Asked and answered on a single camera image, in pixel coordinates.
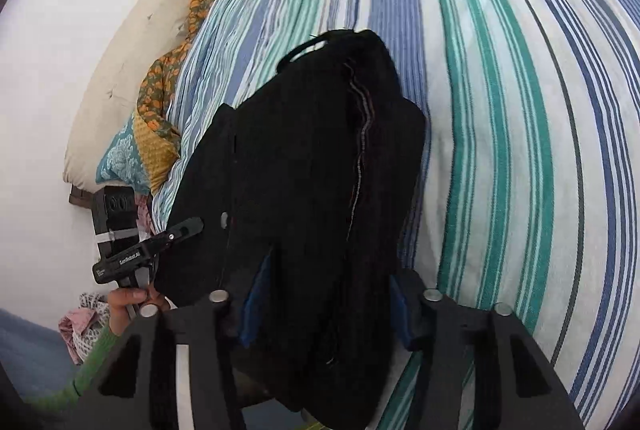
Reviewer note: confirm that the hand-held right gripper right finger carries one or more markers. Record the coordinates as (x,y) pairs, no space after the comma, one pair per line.
(402,310)

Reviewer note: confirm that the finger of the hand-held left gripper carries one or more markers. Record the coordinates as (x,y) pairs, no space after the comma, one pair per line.
(182,229)

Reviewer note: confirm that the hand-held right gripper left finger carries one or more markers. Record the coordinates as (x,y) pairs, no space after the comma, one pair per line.
(255,297)

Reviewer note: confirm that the black pants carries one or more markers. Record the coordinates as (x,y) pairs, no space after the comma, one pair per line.
(300,159)

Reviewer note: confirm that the person's left hand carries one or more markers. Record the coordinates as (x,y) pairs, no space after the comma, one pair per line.
(122,310)

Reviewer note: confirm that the pile of patterned clothes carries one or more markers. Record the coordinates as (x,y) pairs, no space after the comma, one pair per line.
(82,325)

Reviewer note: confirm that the cream pillow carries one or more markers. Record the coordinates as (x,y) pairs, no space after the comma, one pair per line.
(130,59)

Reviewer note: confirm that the striped bed sheet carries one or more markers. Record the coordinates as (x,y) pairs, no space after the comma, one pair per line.
(500,109)

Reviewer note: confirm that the dark wooden bed frame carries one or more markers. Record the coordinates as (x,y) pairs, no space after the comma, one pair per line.
(81,197)

